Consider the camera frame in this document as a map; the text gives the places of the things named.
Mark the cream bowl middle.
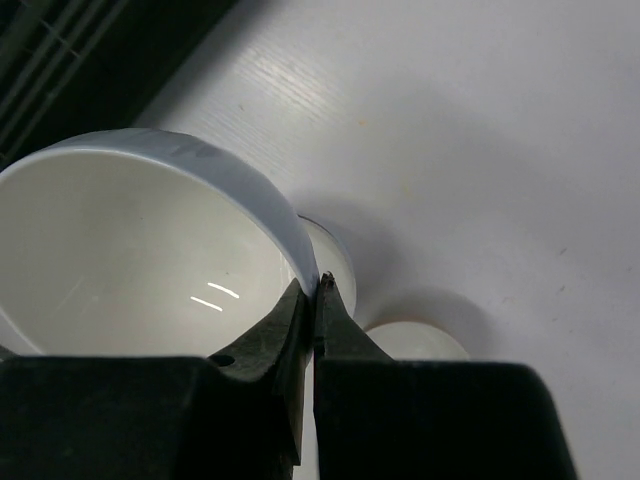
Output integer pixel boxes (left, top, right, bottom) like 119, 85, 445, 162
363, 320, 471, 362

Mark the bottom stacked white bowl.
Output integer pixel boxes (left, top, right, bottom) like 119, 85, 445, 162
299, 215, 357, 317

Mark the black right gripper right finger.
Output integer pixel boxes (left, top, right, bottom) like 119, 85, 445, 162
313, 273, 392, 479

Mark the black wire dish rack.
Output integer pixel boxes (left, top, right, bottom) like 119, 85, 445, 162
1, 1, 158, 166

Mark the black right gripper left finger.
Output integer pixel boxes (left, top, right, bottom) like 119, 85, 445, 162
209, 280, 306, 479

